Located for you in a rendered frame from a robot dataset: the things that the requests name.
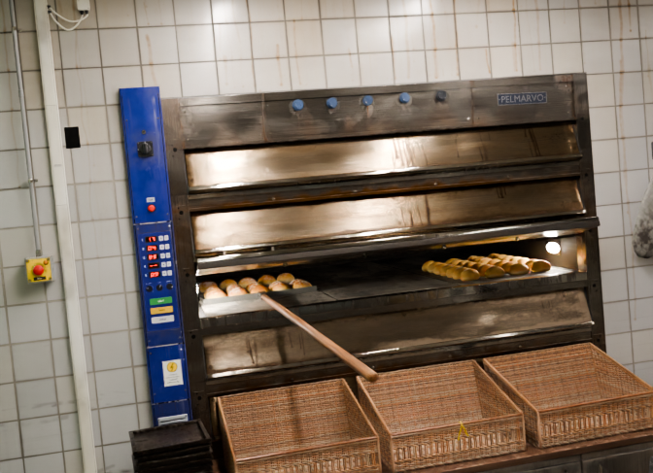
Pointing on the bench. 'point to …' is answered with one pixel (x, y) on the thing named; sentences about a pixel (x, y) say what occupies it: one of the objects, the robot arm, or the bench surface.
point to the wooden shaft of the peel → (325, 341)
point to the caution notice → (172, 372)
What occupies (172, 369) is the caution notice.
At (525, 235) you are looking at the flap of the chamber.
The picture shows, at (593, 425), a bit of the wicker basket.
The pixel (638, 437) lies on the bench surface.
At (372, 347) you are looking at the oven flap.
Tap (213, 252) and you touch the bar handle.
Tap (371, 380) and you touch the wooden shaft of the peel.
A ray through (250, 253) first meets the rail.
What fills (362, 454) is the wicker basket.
